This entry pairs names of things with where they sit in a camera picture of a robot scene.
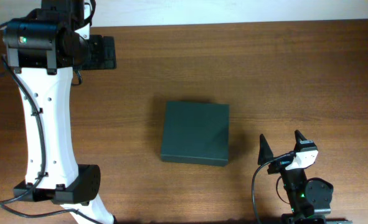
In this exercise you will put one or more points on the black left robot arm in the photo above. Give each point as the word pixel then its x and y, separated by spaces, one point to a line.
pixel 45 50

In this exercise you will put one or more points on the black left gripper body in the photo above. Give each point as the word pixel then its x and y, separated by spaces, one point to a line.
pixel 99 56

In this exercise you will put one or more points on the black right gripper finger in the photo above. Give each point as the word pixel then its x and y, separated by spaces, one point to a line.
pixel 300 139
pixel 265 153

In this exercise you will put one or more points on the black gift box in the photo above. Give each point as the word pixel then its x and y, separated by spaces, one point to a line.
pixel 196 133

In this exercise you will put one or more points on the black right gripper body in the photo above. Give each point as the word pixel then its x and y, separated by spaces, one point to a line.
pixel 291 177

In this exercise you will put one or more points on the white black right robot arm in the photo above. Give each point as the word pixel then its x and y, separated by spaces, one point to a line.
pixel 309 199

